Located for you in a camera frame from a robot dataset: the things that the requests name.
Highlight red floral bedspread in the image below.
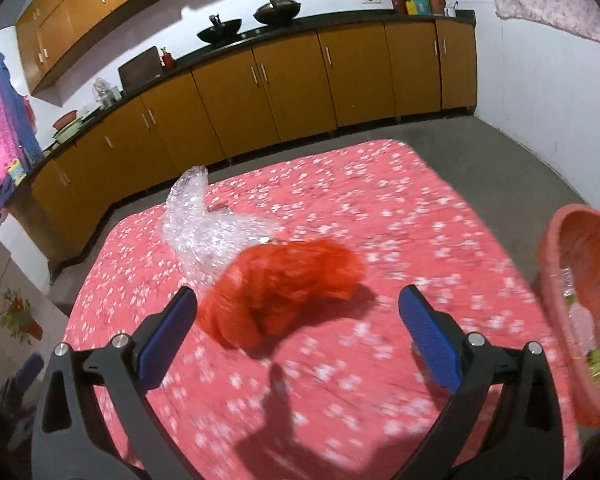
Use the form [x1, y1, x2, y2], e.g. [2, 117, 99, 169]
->
[62, 139, 583, 480]

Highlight yellow wall cabinets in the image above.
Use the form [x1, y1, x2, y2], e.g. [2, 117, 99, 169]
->
[15, 0, 173, 96]

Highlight clear bubble wrap sheet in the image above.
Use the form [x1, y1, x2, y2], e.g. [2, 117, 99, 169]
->
[161, 165, 281, 291]

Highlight pink basin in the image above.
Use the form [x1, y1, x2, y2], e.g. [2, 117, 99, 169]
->
[52, 111, 81, 131]

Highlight clear glass jar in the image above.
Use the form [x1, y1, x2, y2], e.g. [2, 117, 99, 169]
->
[92, 77, 121, 108]

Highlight green basin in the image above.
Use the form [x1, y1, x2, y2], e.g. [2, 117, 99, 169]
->
[52, 120, 88, 143]

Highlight hanging blue cloth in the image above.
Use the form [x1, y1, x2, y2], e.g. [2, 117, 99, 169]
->
[0, 47, 43, 171]

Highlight brown cutting board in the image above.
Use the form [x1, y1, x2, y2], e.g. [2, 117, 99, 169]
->
[118, 46, 163, 92]

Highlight black wok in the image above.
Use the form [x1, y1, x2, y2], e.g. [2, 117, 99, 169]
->
[253, 0, 301, 26]
[196, 14, 243, 43]

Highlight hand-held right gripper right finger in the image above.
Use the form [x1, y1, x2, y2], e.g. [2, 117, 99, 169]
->
[397, 284, 578, 480]

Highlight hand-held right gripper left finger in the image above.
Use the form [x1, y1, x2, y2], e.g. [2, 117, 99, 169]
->
[31, 286, 199, 480]

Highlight clear plastic bag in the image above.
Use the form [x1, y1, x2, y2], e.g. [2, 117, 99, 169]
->
[560, 267, 598, 356]

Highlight black kitchen countertop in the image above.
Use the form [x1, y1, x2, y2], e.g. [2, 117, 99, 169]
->
[0, 10, 476, 196]

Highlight colourful small box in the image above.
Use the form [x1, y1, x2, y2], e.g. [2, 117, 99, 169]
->
[5, 157, 28, 183]

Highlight pink plastic basket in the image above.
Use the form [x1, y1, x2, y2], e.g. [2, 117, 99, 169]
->
[536, 203, 600, 428]

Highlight row of yellow base cabinets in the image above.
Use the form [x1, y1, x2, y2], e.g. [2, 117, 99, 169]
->
[30, 14, 478, 266]

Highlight large orange plastic bag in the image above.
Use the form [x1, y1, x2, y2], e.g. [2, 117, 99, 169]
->
[196, 239, 365, 352]

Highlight white cabinet with flower sticker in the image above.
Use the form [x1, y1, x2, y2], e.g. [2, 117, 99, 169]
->
[0, 232, 71, 461]

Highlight blue plastic object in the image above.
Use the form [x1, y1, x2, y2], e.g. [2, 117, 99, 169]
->
[7, 352, 46, 401]

